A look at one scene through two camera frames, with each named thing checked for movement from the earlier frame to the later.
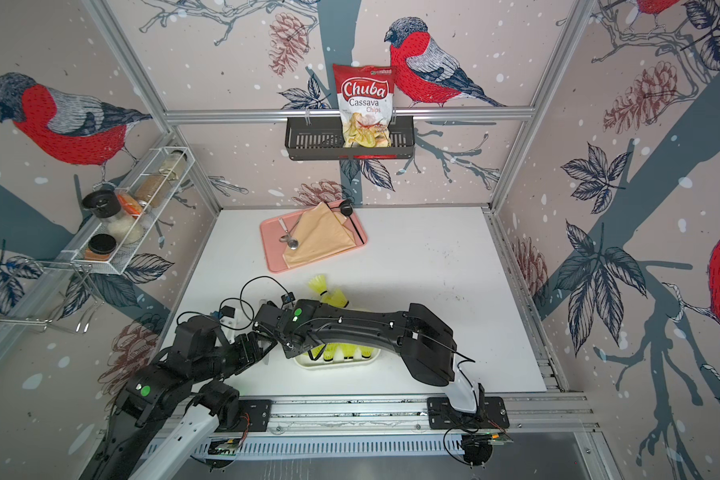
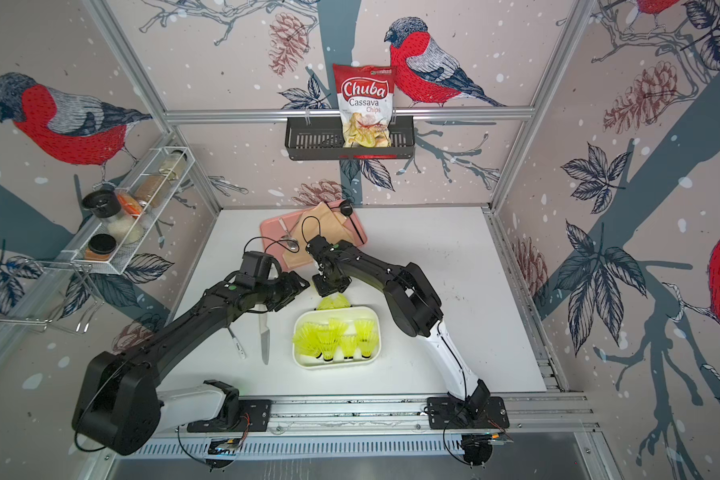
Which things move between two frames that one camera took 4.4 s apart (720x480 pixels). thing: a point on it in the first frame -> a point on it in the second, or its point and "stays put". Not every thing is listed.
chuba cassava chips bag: x=366 y=100 stays put
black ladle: x=346 y=208 stays put
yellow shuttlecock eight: x=335 y=297 stays put
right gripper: x=287 y=354 -> x=323 y=292
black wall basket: x=321 y=138 stays put
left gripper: x=258 y=350 -> x=293 y=286
